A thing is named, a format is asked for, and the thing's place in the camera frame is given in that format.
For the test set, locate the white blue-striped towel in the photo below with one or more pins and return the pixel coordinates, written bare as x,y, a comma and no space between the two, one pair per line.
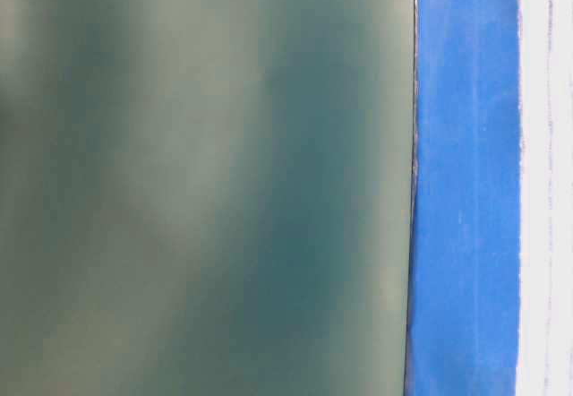
544,360

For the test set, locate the blue tablecloth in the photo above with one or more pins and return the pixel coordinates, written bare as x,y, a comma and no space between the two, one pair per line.
463,295

